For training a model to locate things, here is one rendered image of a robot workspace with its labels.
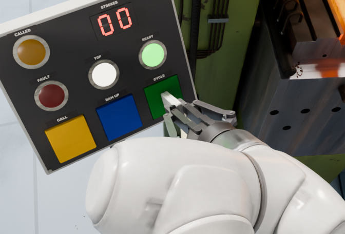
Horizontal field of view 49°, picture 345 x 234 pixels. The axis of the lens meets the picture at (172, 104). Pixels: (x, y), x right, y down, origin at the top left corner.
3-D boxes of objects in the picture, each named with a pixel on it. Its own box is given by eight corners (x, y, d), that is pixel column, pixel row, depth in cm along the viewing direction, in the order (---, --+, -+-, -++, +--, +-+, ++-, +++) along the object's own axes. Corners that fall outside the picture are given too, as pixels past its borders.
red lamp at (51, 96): (66, 109, 68) (60, 95, 64) (40, 110, 68) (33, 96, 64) (68, 95, 69) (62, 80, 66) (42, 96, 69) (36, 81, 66)
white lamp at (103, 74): (118, 88, 70) (115, 73, 67) (93, 89, 70) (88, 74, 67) (118, 74, 72) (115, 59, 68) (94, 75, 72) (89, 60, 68)
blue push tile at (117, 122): (143, 126, 76) (132, 94, 72) (109, 142, 74) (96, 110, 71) (139, 122, 77) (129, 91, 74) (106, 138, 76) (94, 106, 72)
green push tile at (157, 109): (186, 105, 79) (177, 74, 75) (154, 120, 77) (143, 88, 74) (182, 102, 80) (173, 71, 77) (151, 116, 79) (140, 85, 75)
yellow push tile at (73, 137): (97, 147, 74) (84, 115, 70) (60, 164, 71) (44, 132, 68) (95, 143, 75) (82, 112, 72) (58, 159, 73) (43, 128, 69)
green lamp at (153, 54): (165, 67, 73) (165, 53, 69) (141, 69, 73) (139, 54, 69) (165, 55, 75) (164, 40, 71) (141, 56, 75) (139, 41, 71)
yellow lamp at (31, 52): (48, 66, 64) (40, 50, 60) (20, 68, 64) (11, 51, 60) (50, 53, 65) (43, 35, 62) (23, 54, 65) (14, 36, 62)
